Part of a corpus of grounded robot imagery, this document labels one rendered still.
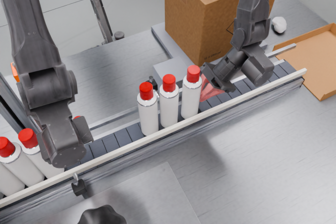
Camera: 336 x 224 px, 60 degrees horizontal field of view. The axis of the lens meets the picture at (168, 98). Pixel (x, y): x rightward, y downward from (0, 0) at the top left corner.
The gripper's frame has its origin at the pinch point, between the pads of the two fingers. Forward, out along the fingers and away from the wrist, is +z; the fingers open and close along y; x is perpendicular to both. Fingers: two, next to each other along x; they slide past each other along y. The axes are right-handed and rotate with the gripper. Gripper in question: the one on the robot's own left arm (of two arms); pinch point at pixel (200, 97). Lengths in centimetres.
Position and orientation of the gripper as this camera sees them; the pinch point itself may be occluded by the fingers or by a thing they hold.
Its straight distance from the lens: 86.6
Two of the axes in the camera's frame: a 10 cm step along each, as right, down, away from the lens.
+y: 4.5, 7.2, -5.3
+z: -5.7, 6.9, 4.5
